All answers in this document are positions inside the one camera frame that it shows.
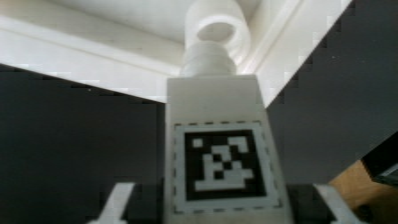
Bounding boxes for white square table top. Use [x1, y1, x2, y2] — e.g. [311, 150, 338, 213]
[0, 0, 354, 102]

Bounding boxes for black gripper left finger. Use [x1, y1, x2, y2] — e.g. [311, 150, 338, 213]
[87, 182, 158, 224]

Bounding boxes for white table leg with tag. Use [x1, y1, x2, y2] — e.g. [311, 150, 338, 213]
[160, 40, 295, 224]

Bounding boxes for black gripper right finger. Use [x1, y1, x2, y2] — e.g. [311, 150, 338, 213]
[288, 184, 359, 224]

